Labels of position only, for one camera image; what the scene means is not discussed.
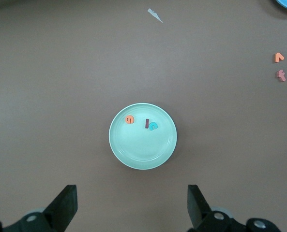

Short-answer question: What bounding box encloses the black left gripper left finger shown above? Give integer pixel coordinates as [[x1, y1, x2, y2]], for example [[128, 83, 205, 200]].
[[0, 185, 78, 232]]

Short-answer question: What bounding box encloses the white paper scrap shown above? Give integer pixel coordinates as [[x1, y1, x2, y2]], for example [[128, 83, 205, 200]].
[[147, 8, 164, 24]]

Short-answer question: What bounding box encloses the orange foam letter v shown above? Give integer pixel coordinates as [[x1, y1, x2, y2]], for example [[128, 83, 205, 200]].
[[272, 52, 285, 64]]

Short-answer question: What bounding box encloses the light green plate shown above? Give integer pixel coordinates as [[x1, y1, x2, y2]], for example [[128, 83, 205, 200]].
[[108, 102, 178, 171]]

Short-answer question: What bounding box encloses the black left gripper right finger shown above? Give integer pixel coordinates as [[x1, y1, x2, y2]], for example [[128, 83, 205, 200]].
[[188, 185, 279, 232]]

